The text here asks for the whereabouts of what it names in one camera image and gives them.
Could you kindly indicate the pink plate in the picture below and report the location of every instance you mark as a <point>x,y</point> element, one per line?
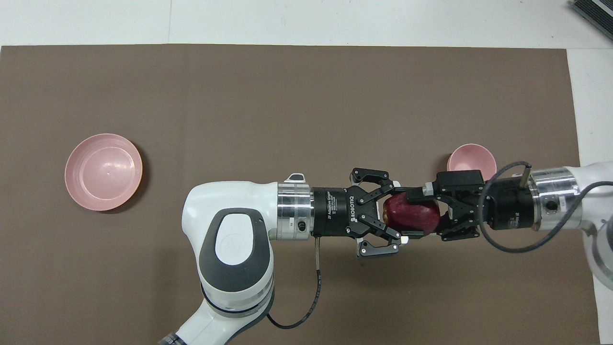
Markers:
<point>103,170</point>

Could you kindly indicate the grey ribbed device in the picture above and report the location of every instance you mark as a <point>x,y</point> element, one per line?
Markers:
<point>596,14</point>

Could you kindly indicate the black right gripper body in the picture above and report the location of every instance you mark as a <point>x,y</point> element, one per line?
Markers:
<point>507,205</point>

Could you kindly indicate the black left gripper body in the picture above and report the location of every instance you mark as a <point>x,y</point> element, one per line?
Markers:
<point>333,211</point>

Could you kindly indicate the pink bowl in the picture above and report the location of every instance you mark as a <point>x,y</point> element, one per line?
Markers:
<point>471,158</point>

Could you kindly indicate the brown table mat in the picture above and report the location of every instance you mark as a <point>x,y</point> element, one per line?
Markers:
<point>297,105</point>

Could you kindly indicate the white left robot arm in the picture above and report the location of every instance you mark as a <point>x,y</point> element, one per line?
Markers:
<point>234,244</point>

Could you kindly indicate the dark red apple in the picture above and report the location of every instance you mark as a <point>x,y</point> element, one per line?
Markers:
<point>409,215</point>

